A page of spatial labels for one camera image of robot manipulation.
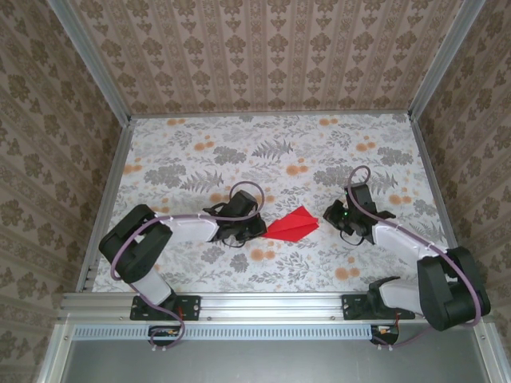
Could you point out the red paper sheet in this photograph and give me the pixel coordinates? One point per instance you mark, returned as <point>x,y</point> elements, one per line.
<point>291,227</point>

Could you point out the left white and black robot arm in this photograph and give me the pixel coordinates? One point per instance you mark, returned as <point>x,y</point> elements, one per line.
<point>139,259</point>

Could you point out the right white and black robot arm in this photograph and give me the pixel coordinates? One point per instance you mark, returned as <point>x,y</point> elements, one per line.
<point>439,295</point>

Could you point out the grey metal sheet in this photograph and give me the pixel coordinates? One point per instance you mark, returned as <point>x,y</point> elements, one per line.
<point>271,363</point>

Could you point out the floral patterned table cover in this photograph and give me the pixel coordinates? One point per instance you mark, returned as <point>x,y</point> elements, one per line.
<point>319,135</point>

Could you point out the small black electronics board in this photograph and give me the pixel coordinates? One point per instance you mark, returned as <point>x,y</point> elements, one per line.
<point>389,337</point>
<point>159,339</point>

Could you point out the wide aluminium cross rail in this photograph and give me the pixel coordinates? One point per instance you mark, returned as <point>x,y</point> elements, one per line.
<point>271,305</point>

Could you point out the aluminium side rail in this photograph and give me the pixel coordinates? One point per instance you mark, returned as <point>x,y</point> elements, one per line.
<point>440,199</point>
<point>108,199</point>

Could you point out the thin aluminium rail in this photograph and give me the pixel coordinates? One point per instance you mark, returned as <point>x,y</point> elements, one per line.
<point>271,115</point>

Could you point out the aluminium upright post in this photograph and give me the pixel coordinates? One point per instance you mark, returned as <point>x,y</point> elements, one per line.
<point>94,60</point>
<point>444,60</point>

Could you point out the aluminium lower frame rail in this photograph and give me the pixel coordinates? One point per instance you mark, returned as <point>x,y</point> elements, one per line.
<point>54,355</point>
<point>491,355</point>

